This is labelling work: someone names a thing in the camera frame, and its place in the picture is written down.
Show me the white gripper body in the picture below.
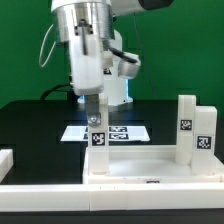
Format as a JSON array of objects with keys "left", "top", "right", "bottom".
[{"left": 69, "top": 35, "right": 141, "bottom": 96}]

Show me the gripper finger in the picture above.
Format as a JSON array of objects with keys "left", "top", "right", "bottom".
[{"left": 85, "top": 94, "right": 101, "bottom": 126}]

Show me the white desk tabletop panel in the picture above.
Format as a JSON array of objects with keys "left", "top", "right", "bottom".
[{"left": 83, "top": 145, "right": 224, "bottom": 184}]

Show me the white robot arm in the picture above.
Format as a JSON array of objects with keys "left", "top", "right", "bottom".
[{"left": 51, "top": 0, "right": 174, "bottom": 130}]

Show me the fiducial marker sheet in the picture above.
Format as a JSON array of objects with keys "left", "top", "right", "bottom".
[{"left": 61, "top": 126, "right": 150, "bottom": 142}]

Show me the white L-shaped obstacle fence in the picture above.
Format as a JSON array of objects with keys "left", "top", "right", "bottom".
[{"left": 0, "top": 149, "right": 224, "bottom": 212}]

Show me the black cable on table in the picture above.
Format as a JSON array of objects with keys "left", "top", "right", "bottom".
[{"left": 40, "top": 83, "right": 73, "bottom": 101}]

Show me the white camera cable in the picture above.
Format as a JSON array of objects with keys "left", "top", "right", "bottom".
[{"left": 38, "top": 23, "right": 56, "bottom": 68}]

